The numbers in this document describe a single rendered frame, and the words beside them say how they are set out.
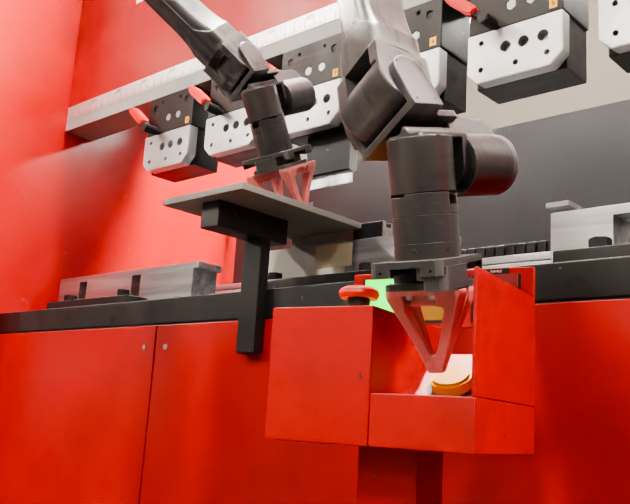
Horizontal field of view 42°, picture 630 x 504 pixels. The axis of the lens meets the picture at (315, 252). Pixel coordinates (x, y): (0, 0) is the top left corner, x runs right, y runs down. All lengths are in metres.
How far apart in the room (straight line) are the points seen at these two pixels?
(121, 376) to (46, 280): 0.57
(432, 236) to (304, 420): 0.20
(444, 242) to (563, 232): 0.44
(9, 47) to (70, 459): 0.99
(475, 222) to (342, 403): 1.16
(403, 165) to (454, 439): 0.23
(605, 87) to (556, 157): 1.80
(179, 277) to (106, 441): 0.34
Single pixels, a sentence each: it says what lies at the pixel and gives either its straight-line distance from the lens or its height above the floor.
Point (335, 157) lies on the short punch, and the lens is 1.42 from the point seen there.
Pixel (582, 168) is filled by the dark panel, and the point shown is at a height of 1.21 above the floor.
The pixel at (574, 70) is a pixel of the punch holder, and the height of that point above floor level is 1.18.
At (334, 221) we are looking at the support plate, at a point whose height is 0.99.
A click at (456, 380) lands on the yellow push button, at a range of 0.74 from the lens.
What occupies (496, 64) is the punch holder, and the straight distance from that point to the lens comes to 1.24.
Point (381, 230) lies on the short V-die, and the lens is 1.31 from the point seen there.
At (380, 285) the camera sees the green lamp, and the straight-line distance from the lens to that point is 0.89.
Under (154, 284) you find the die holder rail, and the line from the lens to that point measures 1.69.
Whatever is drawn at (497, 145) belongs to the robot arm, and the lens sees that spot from 0.76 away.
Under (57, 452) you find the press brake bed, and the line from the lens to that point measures 1.68.
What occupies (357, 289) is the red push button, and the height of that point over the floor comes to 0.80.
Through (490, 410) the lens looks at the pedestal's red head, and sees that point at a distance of 0.70.
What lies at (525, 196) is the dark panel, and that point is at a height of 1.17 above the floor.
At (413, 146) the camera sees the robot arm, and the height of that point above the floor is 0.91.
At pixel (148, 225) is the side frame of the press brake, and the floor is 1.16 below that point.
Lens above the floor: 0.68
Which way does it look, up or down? 12 degrees up
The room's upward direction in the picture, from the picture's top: 4 degrees clockwise
